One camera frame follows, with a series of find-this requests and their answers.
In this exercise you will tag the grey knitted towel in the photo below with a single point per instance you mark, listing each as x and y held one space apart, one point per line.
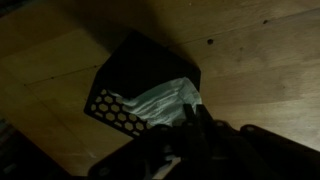
163 101

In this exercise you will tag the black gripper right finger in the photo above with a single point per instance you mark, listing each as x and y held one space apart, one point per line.
266 153

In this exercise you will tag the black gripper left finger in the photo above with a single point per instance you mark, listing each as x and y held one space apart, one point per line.
146 153

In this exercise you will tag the black mesh box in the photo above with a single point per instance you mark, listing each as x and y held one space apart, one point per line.
143 63

